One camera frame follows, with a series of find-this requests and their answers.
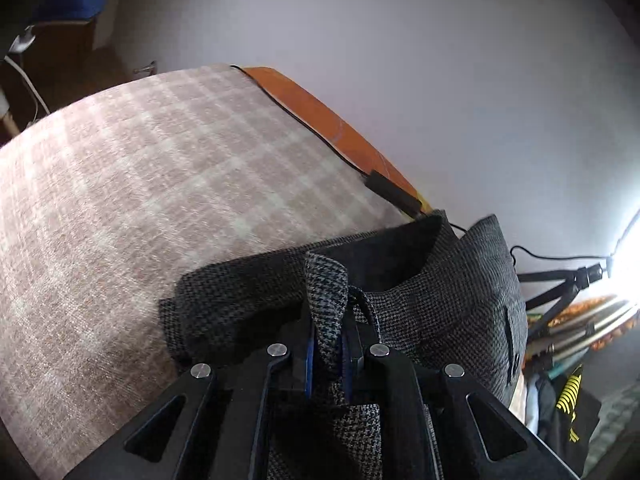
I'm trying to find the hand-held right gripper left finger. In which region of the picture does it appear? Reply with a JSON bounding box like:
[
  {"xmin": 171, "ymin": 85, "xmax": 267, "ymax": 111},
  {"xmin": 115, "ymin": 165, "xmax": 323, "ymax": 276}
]
[{"xmin": 64, "ymin": 324, "xmax": 317, "ymax": 480}]

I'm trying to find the beige plaid blanket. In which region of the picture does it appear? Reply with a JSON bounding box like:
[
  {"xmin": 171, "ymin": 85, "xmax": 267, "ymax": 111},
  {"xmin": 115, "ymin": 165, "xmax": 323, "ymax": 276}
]
[{"xmin": 0, "ymin": 63, "xmax": 416, "ymax": 480}]

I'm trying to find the black garment with yellow print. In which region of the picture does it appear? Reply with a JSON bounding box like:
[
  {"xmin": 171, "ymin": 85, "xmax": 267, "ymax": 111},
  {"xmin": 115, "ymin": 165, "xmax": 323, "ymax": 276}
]
[{"xmin": 540, "ymin": 365, "xmax": 603, "ymax": 478}]

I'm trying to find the white cable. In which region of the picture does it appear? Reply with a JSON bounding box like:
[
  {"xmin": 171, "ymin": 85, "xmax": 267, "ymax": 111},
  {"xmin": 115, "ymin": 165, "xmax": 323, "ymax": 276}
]
[{"xmin": 5, "ymin": 35, "xmax": 51, "ymax": 116}]

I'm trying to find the black tripod stand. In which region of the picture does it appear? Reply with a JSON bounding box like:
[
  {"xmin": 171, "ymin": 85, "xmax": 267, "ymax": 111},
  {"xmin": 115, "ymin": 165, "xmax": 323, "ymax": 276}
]
[{"xmin": 515, "ymin": 264, "xmax": 612, "ymax": 341}]

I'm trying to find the blue cloth on box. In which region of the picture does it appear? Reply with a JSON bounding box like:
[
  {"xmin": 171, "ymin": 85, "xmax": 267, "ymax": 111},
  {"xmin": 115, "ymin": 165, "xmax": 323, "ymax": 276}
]
[{"xmin": 39, "ymin": 0, "xmax": 107, "ymax": 23}]

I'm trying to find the grey houndstooth jacket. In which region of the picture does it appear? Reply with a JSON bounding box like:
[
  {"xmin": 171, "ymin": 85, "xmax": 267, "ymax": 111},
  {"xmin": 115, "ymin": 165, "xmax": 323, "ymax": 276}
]
[{"xmin": 159, "ymin": 212, "xmax": 529, "ymax": 480}]

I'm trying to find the cardboard box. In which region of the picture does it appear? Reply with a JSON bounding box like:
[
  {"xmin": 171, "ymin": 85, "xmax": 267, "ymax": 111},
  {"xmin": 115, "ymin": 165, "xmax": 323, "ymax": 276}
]
[{"xmin": 22, "ymin": 0, "xmax": 132, "ymax": 68}]

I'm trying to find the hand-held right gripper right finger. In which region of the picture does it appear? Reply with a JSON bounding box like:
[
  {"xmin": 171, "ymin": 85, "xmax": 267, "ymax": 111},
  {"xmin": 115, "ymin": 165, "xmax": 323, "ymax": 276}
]
[{"xmin": 340, "ymin": 310, "xmax": 581, "ymax": 480}]

